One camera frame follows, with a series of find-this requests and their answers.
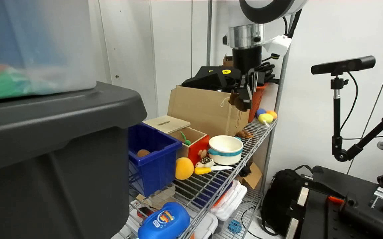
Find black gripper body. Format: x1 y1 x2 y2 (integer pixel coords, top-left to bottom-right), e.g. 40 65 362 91
232 44 265 77

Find yellow and blue toy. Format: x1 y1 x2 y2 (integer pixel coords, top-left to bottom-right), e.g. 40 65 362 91
256 108 278 128

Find white bowl with teal band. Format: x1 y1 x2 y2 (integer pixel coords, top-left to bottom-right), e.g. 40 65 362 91
208 135 246 168

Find white black-spotted plush toy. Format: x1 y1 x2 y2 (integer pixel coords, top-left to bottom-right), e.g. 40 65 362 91
197 148 212 164

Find yellow toy ball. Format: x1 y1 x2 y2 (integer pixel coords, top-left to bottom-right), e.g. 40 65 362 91
174 156 197 182

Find red orange object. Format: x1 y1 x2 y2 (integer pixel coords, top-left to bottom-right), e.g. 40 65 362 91
248 83 269 124

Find brown cardboard box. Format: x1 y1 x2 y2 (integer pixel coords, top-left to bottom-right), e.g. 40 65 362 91
166 84 258 138

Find small dark brown object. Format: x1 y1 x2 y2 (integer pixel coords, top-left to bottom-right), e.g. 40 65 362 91
234 129 256 142

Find blue plastic bin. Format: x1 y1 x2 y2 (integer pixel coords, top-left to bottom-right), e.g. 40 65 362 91
128 123 184 198

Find white container red contents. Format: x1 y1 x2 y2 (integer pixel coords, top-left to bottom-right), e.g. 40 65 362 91
210 180 250 223

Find small brown ball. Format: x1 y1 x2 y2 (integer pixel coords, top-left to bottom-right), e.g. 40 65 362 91
136 148 152 160

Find black backpack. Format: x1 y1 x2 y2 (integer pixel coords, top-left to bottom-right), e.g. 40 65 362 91
261 168 335 239

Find beige grey block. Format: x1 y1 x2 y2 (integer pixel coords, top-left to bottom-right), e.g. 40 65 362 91
135 182 178 210

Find small blue object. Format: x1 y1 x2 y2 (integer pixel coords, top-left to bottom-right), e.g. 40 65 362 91
226 218 245 235

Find white plastic container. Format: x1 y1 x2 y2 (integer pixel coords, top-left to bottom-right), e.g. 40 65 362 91
190 212 220 239

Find blue bottle with white cap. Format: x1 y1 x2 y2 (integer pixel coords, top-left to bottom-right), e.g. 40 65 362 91
137 201 193 239

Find black storage tote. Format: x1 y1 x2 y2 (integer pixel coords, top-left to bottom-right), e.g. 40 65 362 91
0 81 149 239

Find clear storage bin black lid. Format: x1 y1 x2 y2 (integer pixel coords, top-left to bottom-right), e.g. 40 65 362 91
0 0 100 103

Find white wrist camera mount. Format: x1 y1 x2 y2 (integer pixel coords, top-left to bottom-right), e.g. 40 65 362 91
266 35 294 59

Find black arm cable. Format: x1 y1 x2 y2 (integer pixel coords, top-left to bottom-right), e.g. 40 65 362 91
281 10 302 40

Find toy knife with yellow handle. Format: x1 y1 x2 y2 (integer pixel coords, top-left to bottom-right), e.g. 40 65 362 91
193 164 234 177

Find black articulated camera stand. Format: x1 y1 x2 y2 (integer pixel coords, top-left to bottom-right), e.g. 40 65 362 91
330 73 383 164

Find black stereo camera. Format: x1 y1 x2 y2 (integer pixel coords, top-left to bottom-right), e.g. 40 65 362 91
310 55 378 76

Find metal wire shelf rack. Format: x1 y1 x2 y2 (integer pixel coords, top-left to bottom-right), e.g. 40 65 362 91
111 0 301 239

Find orange handled clamp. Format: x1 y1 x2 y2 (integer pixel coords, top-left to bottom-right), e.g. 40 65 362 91
326 194 349 209

